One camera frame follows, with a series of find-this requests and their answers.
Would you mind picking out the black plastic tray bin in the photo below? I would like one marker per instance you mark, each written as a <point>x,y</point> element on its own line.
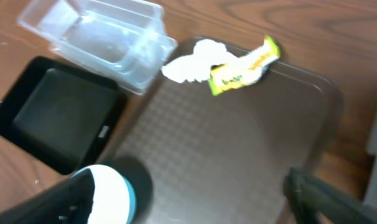
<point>60,114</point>

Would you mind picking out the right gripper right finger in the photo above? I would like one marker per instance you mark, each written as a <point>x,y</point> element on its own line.
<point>309,196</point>

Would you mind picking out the brown serving tray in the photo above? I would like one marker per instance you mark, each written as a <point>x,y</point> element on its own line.
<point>198,158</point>

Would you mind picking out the clear plastic bin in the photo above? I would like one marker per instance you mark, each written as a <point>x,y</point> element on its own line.
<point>124,40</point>

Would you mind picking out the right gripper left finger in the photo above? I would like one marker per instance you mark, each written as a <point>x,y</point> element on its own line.
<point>69,202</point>

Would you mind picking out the white tissue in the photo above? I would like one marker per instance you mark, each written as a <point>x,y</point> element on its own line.
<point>197,66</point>

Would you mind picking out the light blue rice bowl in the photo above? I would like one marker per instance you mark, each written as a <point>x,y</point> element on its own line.
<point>114,199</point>

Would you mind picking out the yellow snack wrapper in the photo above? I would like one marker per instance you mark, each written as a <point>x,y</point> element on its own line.
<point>245,70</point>

